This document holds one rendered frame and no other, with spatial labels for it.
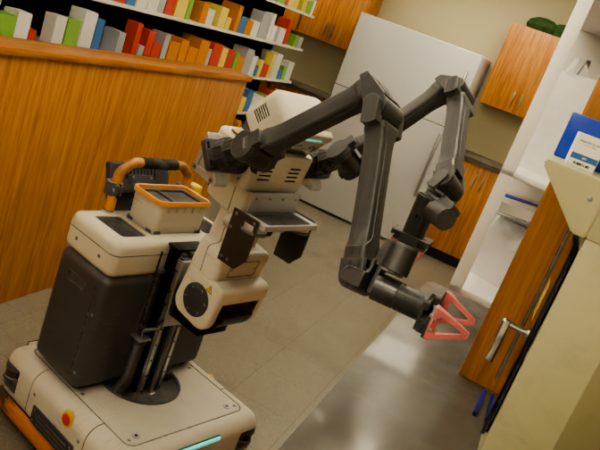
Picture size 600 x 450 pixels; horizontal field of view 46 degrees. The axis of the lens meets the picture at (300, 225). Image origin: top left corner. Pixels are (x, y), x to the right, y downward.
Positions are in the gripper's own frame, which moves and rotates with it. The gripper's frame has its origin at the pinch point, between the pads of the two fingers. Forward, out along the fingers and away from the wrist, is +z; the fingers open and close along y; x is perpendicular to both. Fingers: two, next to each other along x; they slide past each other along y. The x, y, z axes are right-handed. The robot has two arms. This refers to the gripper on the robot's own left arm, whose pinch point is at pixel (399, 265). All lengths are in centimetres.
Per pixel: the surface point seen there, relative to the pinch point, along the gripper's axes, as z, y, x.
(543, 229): -24.4, 27.6, -9.2
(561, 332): -15, 37, -46
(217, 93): 7, -162, 195
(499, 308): -3.6, 26.4, -9.2
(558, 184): -38, 26, -46
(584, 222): -34, 32, -46
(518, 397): 0, 35, -46
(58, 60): -2, -160, 53
